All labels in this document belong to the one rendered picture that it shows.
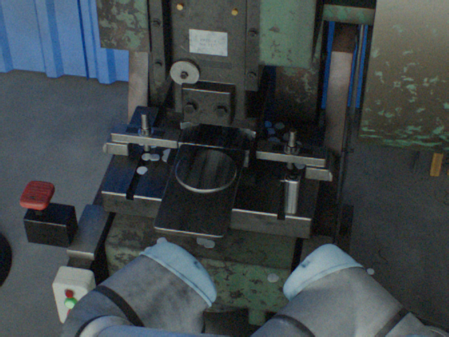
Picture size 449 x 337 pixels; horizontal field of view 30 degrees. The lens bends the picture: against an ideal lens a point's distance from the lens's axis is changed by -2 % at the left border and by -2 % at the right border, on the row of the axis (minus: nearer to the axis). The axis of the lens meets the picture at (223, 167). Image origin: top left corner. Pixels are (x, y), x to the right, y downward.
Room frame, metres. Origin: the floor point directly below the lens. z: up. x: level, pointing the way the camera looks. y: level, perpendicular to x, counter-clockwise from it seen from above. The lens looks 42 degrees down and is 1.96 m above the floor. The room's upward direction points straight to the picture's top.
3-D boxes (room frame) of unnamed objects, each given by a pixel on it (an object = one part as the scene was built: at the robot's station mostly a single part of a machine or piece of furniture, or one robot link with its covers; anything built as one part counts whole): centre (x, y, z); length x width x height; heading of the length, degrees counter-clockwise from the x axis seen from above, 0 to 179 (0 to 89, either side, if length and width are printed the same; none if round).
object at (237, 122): (1.41, 0.01, 0.86); 0.20 x 0.16 x 0.05; 79
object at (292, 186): (1.25, -0.14, 0.75); 0.03 x 0.03 x 0.10; 79
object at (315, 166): (1.37, -0.15, 0.76); 0.17 x 0.06 x 0.10; 79
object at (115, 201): (1.40, 0.01, 0.68); 0.45 x 0.30 x 0.06; 79
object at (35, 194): (1.24, 0.38, 0.72); 0.07 x 0.06 x 0.08; 169
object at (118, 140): (1.43, 0.18, 0.76); 0.17 x 0.06 x 0.10; 79
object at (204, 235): (1.23, 0.04, 0.72); 0.25 x 0.14 x 0.14; 169
